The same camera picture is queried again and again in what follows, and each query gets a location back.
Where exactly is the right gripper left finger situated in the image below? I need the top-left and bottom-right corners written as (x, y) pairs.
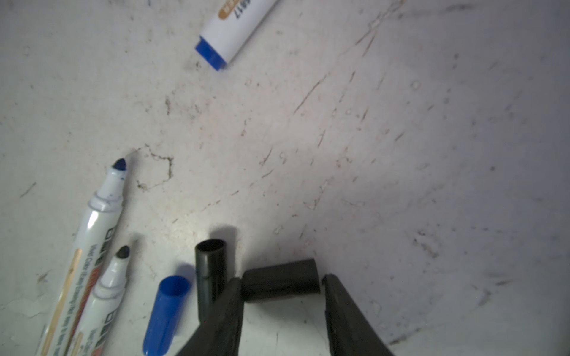
top-left (178, 277), bottom-right (244, 356)

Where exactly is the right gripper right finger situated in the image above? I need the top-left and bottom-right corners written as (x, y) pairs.
top-left (322, 274), bottom-right (393, 356)

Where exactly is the black pen cap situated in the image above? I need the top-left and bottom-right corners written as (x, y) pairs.
top-left (241, 259), bottom-right (321, 303)
top-left (194, 239), bottom-right (227, 323)

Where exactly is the white marker pen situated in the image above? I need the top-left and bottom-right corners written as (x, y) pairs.
top-left (195, 0), bottom-right (277, 71)
top-left (36, 158), bottom-right (128, 355)
top-left (68, 246), bottom-right (130, 356)

